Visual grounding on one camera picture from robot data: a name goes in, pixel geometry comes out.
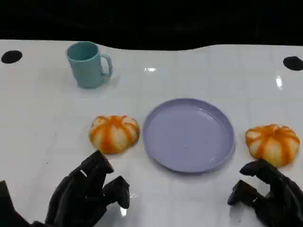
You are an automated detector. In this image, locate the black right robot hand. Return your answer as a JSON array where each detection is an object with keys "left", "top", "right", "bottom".
[{"left": 227, "top": 158, "right": 303, "bottom": 227}]

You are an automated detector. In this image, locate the orange and white bread roll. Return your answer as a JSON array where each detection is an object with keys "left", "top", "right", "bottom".
[
  {"left": 245, "top": 123, "right": 301, "bottom": 167},
  {"left": 89, "top": 115, "right": 140, "bottom": 156}
]

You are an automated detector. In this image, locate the lilac plate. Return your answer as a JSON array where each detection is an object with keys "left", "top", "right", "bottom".
[{"left": 142, "top": 98, "right": 236, "bottom": 175}]

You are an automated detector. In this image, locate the pale green mug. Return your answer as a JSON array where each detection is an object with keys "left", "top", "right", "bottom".
[{"left": 66, "top": 41, "right": 113, "bottom": 89}]

